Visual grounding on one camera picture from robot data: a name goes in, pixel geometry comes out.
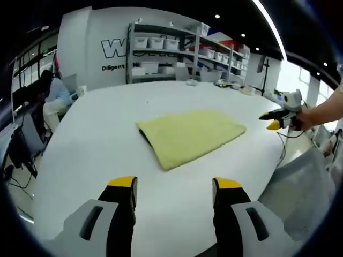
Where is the person's right hand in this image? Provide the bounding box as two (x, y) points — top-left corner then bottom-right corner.
(293, 108), (319, 132)

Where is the yellow blue grey garment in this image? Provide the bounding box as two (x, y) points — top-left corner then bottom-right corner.
(135, 109), (248, 172)

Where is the black stand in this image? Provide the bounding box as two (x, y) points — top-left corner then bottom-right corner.
(256, 56), (271, 96)

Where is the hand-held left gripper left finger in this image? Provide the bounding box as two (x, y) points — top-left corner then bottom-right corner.
(42, 176), (139, 257)

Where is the dark office chair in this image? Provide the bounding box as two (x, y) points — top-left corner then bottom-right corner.
(6, 112), (48, 179)

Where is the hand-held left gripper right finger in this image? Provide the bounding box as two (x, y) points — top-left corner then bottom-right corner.
(212, 176), (298, 257)

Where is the grey metal shelf rack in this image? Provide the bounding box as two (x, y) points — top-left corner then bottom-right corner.
(125, 21), (251, 85)

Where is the row of white storage bins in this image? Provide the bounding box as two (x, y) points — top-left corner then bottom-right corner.
(133, 22), (249, 78)

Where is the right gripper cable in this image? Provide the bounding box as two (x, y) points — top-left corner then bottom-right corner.
(275, 127), (305, 167)

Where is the white mesh chair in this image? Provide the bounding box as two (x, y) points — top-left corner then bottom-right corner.
(257, 147), (334, 243)

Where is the light grey chair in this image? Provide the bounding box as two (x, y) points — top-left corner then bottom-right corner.
(61, 74), (78, 94)

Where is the white ceiling light strip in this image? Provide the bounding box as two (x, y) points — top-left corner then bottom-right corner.
(251, 0), (289, 62)

